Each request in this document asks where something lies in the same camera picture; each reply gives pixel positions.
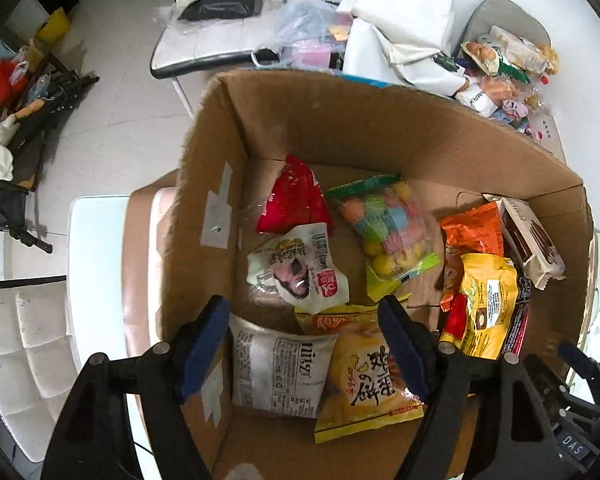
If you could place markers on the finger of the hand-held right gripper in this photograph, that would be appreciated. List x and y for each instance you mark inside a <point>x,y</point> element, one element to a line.
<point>597,377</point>
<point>547,385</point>

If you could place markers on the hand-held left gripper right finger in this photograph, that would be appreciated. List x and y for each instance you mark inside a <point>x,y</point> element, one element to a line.
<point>405,350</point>

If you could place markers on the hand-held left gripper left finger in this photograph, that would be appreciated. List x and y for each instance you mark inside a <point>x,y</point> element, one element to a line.
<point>200,355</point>

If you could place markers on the yellow egg cake packet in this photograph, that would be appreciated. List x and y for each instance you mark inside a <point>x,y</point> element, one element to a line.
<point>362,377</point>

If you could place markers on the silver snack packet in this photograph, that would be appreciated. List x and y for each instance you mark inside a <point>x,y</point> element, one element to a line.
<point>275,370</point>

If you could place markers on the yellow noodle packet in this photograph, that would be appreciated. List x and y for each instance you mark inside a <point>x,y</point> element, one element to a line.
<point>480,305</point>

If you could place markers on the white snack packet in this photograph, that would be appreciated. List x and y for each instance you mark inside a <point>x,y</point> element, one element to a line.
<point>295,270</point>

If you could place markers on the red snack packet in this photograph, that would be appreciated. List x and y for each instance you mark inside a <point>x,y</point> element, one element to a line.
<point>292,200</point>

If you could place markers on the large cardboard box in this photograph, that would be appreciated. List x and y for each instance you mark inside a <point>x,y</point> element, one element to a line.
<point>380,130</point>

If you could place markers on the colourful candy bag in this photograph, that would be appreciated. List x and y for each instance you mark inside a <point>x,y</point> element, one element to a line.
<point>390,230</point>

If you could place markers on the orange snack packet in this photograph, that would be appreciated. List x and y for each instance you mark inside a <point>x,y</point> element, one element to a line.
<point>472,232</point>

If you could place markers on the brown and white biscuit packet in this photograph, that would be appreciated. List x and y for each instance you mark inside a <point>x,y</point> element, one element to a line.
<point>530,242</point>

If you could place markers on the white tufted chair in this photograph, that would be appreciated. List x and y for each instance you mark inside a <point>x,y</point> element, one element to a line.
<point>25,355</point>

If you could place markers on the black tripod stand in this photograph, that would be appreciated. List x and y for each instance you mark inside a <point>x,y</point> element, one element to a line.
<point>7,212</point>

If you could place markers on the pile of assorted snack packets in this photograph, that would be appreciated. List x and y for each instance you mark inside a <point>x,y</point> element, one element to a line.
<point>505,75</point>

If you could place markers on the black equipment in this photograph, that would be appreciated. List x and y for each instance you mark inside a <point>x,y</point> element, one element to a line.
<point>50,102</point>

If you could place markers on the white chair with black rim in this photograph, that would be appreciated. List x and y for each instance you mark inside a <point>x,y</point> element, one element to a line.
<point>205,45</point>

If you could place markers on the white tote bag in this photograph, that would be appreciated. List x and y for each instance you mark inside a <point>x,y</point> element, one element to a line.
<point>405,20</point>

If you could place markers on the clear plastic bag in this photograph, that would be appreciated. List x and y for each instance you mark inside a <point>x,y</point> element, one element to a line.
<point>305,30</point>

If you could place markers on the black bag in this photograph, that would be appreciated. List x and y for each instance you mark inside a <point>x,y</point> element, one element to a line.
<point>222,4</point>

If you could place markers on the yellow bin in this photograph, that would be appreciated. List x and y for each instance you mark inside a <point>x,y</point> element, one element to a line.
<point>55,25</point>

